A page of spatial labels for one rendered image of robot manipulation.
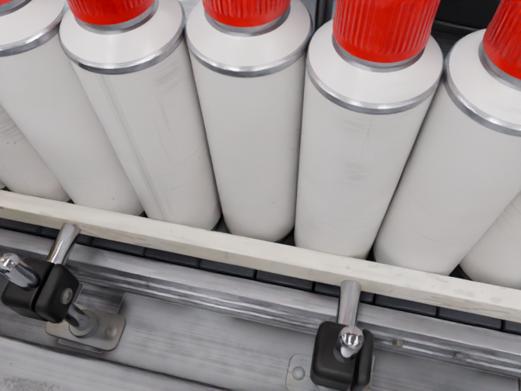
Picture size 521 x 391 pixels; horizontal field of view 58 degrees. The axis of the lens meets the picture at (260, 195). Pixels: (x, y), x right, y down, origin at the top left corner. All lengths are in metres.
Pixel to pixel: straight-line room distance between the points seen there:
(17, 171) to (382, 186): 0.22
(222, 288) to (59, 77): 0.16
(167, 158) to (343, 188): 0.09
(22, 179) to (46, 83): 0.11
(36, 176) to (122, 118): 0.12
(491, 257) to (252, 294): 0.14
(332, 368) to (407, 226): 0.08
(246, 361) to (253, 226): 0.10
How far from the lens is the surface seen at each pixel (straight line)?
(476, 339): 0.32
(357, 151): 0.19
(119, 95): 0.21
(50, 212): 0.32
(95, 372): 0.31
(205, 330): 0.35
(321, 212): 0.24
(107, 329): 0.36
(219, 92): 0.20
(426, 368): 0.36
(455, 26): 0.55
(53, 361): 0.32
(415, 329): 0.31
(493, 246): 0.29
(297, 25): 0.19
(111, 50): 0.19
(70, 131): 0.26
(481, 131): 0.19
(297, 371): 0.34
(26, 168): 0.32
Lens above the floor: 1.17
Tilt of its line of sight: 59 degrees down
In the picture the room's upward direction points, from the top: 3 degrees counter-clockwise
